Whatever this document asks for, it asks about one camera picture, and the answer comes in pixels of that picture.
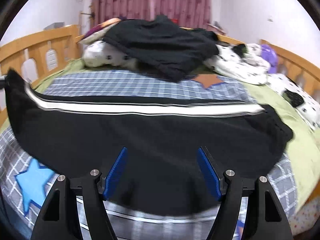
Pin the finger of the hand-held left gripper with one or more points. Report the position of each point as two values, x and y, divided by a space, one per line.
2 82

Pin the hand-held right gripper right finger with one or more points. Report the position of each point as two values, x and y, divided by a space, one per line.
208 175

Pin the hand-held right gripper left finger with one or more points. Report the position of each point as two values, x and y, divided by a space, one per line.
116 172

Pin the black pants with white stripe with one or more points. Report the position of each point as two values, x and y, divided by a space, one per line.
150 135

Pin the grey box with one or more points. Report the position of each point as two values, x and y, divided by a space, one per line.
55 25

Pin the grey plaid blanket with stars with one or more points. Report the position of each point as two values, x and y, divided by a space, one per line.
87 85

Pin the purple patterned pillow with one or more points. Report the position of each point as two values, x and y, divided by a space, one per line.
97 31

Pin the wooden rack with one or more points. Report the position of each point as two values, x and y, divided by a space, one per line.
87 13

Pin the white floral quilt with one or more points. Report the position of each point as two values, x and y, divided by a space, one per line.
237 65

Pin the purple plush toy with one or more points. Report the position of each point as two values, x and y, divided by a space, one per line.
268 55

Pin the black garment pile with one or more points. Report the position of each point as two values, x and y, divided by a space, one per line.
162 42

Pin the wooden bed frame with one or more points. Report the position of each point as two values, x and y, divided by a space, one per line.
37 42

